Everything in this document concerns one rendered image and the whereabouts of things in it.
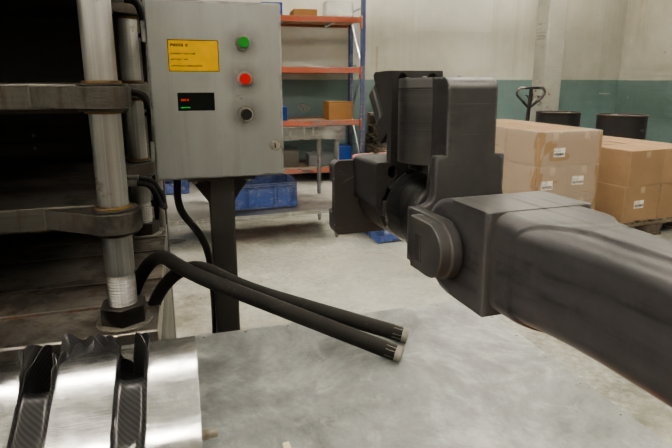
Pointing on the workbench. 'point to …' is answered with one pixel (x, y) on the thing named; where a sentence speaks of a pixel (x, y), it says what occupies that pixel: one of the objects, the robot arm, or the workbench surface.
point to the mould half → (85, 416)
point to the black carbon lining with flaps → (31, 397)
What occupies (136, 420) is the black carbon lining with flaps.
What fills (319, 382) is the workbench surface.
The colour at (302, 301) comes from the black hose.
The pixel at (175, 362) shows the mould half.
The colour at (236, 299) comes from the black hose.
